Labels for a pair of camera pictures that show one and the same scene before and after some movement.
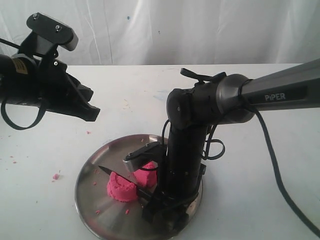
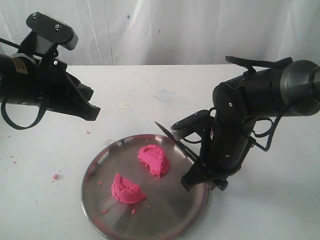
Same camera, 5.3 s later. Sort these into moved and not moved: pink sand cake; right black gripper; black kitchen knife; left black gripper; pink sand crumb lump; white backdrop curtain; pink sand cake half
Moved: right black gripper; black kitchen knife; pink sand cake half; pink sand cake
Not moved: pink sand crumb lump; left black gripper; white backdrop curtain
